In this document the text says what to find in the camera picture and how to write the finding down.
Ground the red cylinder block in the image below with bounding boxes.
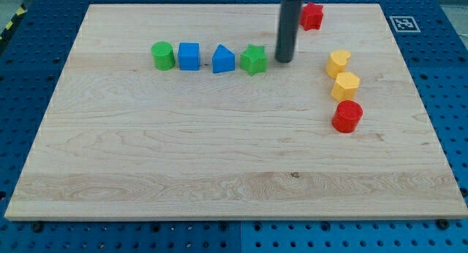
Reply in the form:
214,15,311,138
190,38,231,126
332,100,363,133

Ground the wooden board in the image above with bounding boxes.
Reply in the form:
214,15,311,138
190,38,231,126
5,4,467,222

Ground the blue triangle block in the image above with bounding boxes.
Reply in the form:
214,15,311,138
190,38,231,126
211,45,235,73

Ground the yellow hexagon block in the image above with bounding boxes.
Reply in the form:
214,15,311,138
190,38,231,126
331,72,361,102

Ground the red star block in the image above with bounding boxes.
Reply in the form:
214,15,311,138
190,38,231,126
300,2,323,31

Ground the yellow heart block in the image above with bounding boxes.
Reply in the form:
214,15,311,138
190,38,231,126
325,50,351,79

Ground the blue cube block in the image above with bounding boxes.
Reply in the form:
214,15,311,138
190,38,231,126
178,42,200,71

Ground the white fiducial marker tag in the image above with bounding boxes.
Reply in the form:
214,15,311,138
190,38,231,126
390,15,420,33

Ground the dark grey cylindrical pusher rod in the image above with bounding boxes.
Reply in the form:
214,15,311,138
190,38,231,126
275,0,303,64

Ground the yellow black hazard tape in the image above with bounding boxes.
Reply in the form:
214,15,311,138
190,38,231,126
1,4,28,42

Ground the green cylinder block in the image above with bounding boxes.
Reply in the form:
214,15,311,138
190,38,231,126
151,41,176,71

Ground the green star block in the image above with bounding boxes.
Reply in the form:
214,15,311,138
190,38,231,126
240,44,268,76

